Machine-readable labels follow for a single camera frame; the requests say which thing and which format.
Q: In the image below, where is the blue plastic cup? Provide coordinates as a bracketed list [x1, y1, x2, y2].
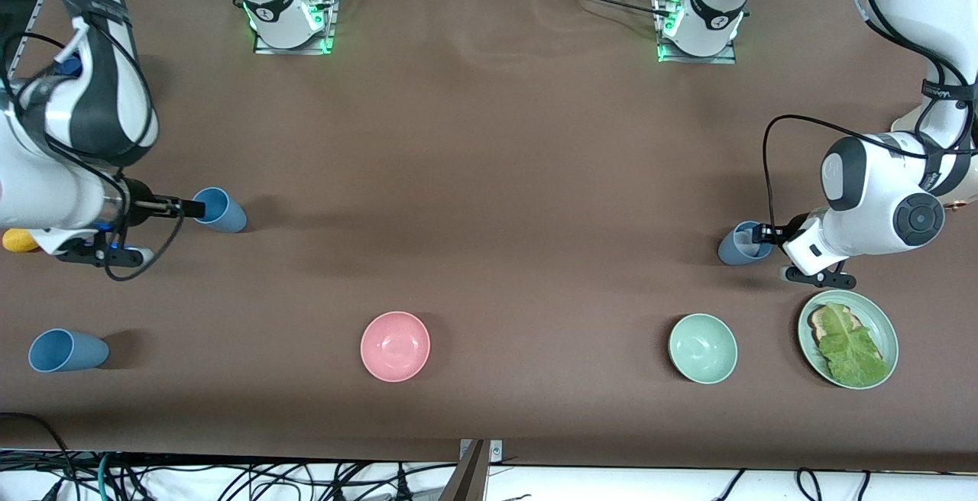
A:
[28, 328, 109, 373]
[718, 221, 774, 266]
[191, 187, 248, 234]

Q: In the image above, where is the toast bread slice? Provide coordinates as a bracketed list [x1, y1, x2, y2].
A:
[810, 306, 883, 360]

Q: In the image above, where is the pale green bowl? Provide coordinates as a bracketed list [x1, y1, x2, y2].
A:
[669, 313, 739, 385]

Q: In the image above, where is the yellow lemon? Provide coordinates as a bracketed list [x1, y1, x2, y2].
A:
[2, 228, 40, 254]

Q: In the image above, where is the green lettuce leaf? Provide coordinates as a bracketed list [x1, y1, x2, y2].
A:
[818, 302, 891, 386]

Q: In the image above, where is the pale green plate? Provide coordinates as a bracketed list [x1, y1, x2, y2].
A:
[798, 289, 899, 390]

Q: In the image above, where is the pink bowl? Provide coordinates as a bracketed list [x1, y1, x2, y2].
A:
[361, 311, 431, 383]

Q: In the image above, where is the grey metal bar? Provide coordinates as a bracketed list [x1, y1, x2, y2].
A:
[439, 440, 490, 501]

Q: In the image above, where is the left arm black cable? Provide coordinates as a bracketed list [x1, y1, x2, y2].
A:
[763, 0, 978, 238]

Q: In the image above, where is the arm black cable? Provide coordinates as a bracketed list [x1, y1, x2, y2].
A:
[0, 16, 186, 282]
[763, 0, 978, 238]

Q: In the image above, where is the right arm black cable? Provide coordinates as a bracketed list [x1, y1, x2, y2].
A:
[0, 16, 186, 282]

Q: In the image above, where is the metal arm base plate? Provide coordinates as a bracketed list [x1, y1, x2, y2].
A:
[252, 0, 338, 56]
[656, 0, 738, 65]

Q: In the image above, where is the aluminium table edge rail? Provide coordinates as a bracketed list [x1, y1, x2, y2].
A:
[11, 8, 48, 74]

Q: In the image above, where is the black floor cable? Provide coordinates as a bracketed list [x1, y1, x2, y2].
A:
[0, 412, 73, 479]

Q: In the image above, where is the green cable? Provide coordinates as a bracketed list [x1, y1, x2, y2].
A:
[96, 453, 117, 501]

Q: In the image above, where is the small metal bracket plate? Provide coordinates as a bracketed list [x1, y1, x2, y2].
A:
[458, 440, 504, 462]

